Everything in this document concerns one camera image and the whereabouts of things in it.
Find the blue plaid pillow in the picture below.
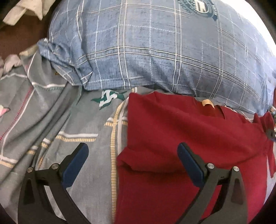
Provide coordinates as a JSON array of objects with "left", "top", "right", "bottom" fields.
[{"left": 38, "top": 1, "right": 275, "bottom": 114}]

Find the red knit garment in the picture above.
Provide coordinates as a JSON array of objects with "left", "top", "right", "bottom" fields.
[{"left": 115, "top": 92, "right": 275, "bottom": 223}]

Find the white crumpled cloth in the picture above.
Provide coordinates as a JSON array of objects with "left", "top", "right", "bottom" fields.
[{"left": 1, "top": 0, "right": 55, "bottom": 26}]

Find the grey patterned bed sheet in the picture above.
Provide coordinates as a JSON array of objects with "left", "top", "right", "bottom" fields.
[{"left": 1, "top": 52, "right": 130, "bottom": 223}]

